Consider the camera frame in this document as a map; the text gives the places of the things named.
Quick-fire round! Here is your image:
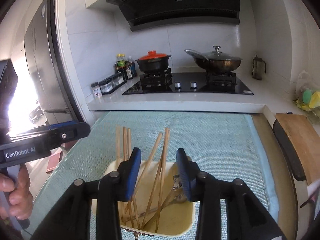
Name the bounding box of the wooden chopstick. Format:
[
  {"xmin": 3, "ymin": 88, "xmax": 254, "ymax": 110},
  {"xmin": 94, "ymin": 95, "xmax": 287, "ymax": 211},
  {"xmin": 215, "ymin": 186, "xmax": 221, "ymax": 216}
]
[
  {"xmin": 155, "ymin": 127, "xmax": 170, "ymax": 233},
  {"xmin": 123, "ymin": 127, "xmax": 127, "ymax": 161},
  {"xmin": 127, "ymin": 128, "xmax": 140, "ymax": 229},
  {"xmin": 115, "ymin": 125, "xmax": 126, "ymax": 221},
  {"xmin": 142, "ymin": 127, "xmax": 170, "ymax": 230},
  {"xmin": 121, "ymin": 132, "xmax": 163, "ymax": 224}
]

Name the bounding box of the wok with glass lid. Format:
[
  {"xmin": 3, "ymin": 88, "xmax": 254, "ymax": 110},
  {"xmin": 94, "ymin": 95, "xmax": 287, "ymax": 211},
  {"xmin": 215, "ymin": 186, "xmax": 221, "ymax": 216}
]
[{"xmin": 184, "ymin": 46, "xmax": 242, "ymax": 73}]

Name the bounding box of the yellow cap oil bottle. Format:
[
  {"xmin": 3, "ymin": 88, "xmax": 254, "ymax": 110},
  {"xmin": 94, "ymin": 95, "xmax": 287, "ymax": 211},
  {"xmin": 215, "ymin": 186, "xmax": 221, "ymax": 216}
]
[{"xmin": 117, "ymin": 54, "xmax": 126, "ymax": 74}]

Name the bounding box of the person's left hand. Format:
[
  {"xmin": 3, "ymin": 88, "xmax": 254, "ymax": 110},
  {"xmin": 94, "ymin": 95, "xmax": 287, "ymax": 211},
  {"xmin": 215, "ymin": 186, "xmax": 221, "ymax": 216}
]
[{"xmin": 1, "ymin": 164, "xmax": 33, "ymax": 220}]

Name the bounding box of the black pot orange lid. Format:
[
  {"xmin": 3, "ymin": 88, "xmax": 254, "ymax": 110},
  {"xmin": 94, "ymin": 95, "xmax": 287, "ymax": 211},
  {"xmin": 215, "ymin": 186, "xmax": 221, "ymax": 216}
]
[{"xmin": 135, "ymin": 50, "xmax": 171, "ymax": 74}]

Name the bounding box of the metal spoon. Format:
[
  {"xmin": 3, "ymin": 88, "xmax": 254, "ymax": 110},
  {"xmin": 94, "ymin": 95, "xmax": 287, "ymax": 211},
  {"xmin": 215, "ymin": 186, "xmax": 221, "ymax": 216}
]
[{"xmin": 142, "ymin": 175, "xmax": 187, "ymax": 228}]

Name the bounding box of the white spice jar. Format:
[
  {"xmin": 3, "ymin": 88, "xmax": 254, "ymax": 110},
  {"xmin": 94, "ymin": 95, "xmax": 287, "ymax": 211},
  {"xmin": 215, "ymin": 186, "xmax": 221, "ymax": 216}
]
[{"xmin": 91, "ymin": 82, "xmax": 102, "ymax": 99}]

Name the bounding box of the black gas stove top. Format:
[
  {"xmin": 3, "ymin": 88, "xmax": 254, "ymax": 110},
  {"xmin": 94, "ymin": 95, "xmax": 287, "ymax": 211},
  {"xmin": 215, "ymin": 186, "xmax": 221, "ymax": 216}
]
[{"xmin": 123, "ymin": 72, "xmax": 254, "ymax": 95}]

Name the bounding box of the red notebook on floor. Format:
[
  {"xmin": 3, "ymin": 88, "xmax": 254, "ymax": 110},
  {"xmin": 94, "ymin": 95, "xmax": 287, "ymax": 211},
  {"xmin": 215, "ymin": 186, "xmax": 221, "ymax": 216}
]
[{"xmin": 46, "ymin": 151, "xmax": 63, "ymax": 174}]

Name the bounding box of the dark sauce bottle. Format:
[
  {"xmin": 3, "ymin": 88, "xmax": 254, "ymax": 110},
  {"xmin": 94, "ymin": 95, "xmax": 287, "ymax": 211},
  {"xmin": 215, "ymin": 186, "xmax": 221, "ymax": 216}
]
[{"xmin": 125, "ymin": 61, "xmax": 137, "ymax": 80}]

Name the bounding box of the green woven table mat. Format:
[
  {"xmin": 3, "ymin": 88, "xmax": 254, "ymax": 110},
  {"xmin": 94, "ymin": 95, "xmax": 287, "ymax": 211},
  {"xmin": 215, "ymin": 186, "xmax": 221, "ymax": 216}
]
[{"xmin": 22, "ymin": 111, "xmax": 279, "ymax": 239}]

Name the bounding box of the cream utensil holder box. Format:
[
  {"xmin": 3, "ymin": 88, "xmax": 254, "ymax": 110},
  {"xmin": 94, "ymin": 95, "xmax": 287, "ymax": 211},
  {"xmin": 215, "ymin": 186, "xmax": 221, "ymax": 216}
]
[{"xmin": 91, "ymin": 155, "xmax": 196, "ymax": 237}]

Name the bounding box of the grey refrigerator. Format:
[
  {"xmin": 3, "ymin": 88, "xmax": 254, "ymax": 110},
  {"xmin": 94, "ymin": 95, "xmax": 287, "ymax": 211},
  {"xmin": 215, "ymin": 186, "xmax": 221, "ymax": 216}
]
[{"xmin": 24, "ymin": 0, "xmax": 74, "ymax": 125}]

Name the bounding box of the dark glass jug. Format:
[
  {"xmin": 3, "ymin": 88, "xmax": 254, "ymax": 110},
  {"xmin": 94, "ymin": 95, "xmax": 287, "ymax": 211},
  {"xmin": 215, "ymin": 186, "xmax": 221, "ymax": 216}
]
[{"xmin": 252, "ymin": 55, "xmax": 266, "ymax": 80}]

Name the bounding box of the bag of yellow green items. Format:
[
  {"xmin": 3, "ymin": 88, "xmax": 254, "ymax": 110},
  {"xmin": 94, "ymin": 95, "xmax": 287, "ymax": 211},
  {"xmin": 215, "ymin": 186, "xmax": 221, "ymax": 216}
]
[{"xmin": 294, "ymin": 70, "xmax": 319, "ymax": 119}]

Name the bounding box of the black spice rack tray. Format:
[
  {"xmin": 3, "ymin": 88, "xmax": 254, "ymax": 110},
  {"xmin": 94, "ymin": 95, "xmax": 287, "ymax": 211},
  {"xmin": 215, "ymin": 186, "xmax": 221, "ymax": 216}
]
[{"xmin": 99, "ymin": 73, "xmax": 126, "ymax": 95}]

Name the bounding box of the black range hood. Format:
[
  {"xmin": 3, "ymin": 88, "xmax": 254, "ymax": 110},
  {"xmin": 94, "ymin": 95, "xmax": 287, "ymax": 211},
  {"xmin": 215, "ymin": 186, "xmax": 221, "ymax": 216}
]
[{"xmin": 106, "ymin": 0, "xmax": 240, "ymax": 31}]

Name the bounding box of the wooden cutting board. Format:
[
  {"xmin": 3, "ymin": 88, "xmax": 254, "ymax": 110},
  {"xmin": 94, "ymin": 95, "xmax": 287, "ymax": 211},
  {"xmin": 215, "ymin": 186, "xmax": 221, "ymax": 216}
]
[{"xmin": 276, "ymin": 113, "xmax": 319, "ymax": 185}]

